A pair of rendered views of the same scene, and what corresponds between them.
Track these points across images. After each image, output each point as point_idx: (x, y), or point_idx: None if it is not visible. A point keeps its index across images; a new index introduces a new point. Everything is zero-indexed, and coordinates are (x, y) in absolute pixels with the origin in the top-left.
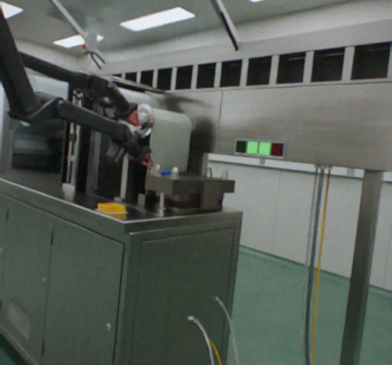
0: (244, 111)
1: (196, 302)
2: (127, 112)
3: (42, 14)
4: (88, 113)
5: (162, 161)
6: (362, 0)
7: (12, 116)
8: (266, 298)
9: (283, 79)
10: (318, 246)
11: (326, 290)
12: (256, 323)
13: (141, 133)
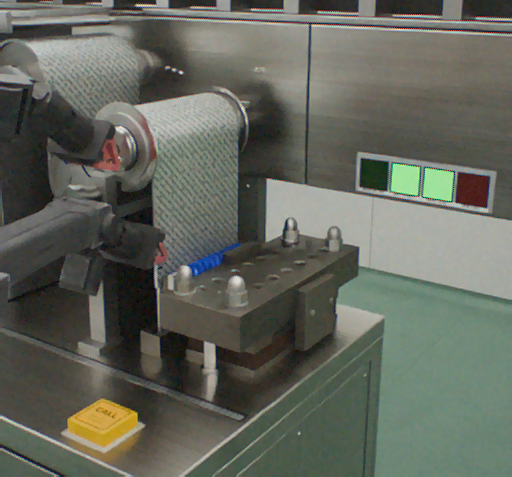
0: (377, 85)
1: None
2: (92, 152)
3: None
4: (26, 247)
5: (185, 238)
6: None
7: None
8: (385, 391)
9: None
10: (472, 247)
11: (498, 344)
12: (379, 462)
13: (124, 181)
